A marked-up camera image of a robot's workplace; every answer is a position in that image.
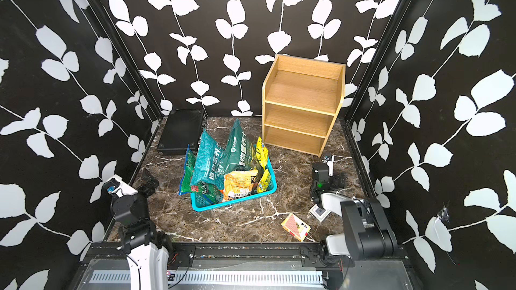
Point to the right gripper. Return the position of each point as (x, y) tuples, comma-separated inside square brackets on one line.
[(338, 182)]

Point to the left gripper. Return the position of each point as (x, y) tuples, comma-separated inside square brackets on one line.
[(149, 180)]

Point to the teal and orange fertilizer bag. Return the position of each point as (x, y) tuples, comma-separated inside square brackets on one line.
[(208, 161)]

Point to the green blue-edged soil bag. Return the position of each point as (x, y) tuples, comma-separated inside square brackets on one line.
[(204, 194)]

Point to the orange and white fertilizer bag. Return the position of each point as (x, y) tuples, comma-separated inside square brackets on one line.
[(239, 184)]

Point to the dark green fertilizer bag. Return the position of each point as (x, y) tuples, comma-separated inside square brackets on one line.
[(238, 154)]

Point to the yellow fertilizer bag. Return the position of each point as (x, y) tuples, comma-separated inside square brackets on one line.
[(262, 156)]

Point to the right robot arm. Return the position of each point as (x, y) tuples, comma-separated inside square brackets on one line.
[(367, 234)]

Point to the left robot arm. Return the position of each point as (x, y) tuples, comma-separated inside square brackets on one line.
[(146, 249)]

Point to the wooden two-tier shelf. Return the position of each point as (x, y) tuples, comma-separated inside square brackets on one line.
[(301, 99)]

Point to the small white square box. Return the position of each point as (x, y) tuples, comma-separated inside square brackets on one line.
[(319, 213)]

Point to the red playing card box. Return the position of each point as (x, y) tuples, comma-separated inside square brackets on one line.
[(296, 227)]

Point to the black ribbed case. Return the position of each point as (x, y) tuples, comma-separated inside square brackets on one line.
[(182, 131)]

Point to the turquoise plastic basket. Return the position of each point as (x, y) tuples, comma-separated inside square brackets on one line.
[(234, 201)]

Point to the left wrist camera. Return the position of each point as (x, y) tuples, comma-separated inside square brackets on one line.
[(116, 186)]

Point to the black front rail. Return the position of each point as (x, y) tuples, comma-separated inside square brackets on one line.
[(309, 254)]

